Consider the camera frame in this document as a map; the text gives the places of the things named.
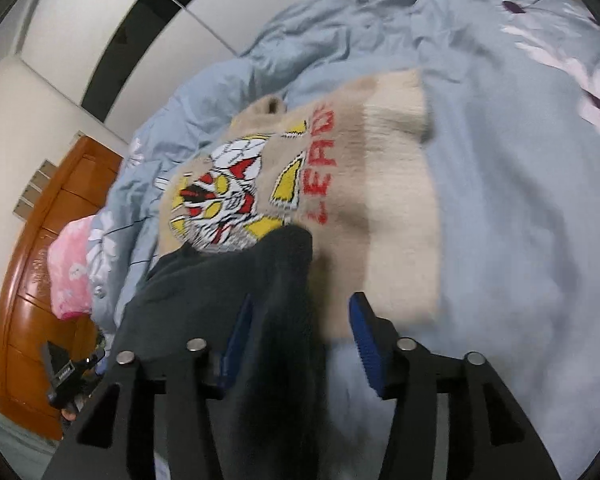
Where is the pink patterned pillow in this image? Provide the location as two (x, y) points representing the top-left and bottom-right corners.
(47, 216), (93, 321)

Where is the white wall switch panel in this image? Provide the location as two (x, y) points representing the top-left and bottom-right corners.
(14, 159), (57, 221)

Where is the beige graphic knit sweater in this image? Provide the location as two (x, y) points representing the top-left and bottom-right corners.
(158, 70), (441, 339)

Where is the white wardrobe with black stripe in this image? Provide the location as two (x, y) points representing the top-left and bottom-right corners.
(20, 0), (299, 141)

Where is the person's hand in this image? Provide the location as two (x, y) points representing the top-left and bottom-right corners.
(60, 404), (79, 422)

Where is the dark green knit garment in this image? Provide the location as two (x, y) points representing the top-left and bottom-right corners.
(112, 226), (324, 479)

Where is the light blue floral duvet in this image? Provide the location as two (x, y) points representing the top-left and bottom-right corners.
(91, 0), (600, 479)

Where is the brown wooden headboard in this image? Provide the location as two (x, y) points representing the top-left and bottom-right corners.
(0, 136), (121, 441)

